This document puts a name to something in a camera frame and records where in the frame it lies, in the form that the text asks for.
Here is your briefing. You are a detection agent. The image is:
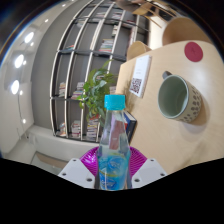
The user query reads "round red coaster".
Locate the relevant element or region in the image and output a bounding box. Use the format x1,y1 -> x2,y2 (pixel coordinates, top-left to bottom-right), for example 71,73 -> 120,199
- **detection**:
184,41 -> 204,63

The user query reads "grey bookshelf unit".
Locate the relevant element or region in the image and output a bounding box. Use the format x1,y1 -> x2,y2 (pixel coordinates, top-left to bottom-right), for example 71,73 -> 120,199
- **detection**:
49,0 -> 151,143

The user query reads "potted green plant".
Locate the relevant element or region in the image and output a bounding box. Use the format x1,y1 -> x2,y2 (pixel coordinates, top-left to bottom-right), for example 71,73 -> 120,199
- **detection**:
77,59 -> 118,125

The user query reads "wooden chair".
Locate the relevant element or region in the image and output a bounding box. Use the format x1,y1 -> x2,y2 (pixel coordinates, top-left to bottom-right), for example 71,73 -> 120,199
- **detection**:
126,40 -> 153,63
161,16 -> 213,47

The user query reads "patterned ceramic mug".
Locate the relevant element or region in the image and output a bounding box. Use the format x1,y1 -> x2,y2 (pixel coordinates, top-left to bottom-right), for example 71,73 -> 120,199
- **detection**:
157,70 -> 203,124

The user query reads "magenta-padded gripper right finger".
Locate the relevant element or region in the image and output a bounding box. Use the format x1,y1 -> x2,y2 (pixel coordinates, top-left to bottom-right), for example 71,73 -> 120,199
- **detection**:
128,145 -> 168,190

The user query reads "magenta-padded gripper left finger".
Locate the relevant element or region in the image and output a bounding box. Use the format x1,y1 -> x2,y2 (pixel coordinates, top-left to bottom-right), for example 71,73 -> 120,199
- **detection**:
57,146 -> 101,190

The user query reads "white printed booklet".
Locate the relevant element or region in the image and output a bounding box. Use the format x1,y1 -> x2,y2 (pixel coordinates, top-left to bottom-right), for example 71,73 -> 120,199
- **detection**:
128,54 -> 153,99

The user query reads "clear bottle with teal cap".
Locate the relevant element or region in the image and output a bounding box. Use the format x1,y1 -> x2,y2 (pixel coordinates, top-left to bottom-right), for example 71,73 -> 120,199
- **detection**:
95,94 -> 133,191

